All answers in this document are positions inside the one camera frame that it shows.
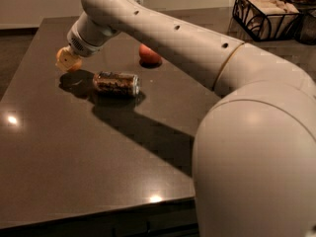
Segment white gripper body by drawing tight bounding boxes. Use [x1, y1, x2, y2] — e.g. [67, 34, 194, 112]
[67, 12, 119, 57]

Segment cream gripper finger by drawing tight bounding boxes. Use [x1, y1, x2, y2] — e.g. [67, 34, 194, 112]
[54, 45, 83, 72]

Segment orange fruit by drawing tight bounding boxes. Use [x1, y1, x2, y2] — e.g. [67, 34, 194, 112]
[55, 47, 83, 73]

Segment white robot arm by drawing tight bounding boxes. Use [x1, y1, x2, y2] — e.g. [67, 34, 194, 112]
[57, 0, 316, 237]

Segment orange soda can lying down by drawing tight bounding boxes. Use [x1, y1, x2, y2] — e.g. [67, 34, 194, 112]
[93, 71, 140, 97]

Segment red apple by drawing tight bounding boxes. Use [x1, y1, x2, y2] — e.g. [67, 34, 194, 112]
[138, 43, 162, 66]

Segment white napkins in basket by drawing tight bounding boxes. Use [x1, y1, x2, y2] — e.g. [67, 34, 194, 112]
[242, 0, 299, 40]

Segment dark cabinet drawers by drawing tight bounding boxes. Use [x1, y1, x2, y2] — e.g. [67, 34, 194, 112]
[0, 198, 199, 237]

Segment black wire basket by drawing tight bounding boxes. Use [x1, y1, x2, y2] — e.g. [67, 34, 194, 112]
[232, 0, 302, 41]

